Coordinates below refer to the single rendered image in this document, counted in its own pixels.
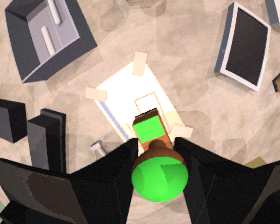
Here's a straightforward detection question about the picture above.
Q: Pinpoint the green-handled rubber stamp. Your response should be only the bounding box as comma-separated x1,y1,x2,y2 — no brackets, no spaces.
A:
131,107,189,202

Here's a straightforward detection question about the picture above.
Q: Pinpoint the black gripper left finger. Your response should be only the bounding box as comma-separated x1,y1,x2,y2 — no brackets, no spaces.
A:
0,137,139,224

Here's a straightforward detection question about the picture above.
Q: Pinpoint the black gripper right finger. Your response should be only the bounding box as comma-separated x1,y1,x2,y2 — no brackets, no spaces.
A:
174,137,280,224

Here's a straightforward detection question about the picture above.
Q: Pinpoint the white taped card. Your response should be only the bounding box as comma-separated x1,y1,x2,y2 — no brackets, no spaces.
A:
85,52,192,142

